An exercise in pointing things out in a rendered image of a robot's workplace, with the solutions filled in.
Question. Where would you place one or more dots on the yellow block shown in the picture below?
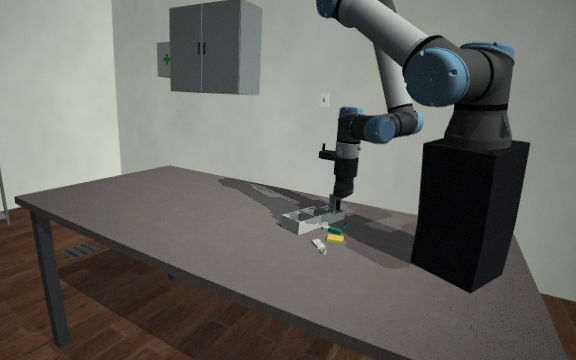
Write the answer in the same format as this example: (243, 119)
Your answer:
(335, 239)

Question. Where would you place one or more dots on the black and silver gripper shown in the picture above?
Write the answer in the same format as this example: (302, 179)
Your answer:
(345, 168)

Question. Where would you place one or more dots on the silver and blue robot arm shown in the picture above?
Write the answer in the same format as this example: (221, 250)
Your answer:
(476, 77)

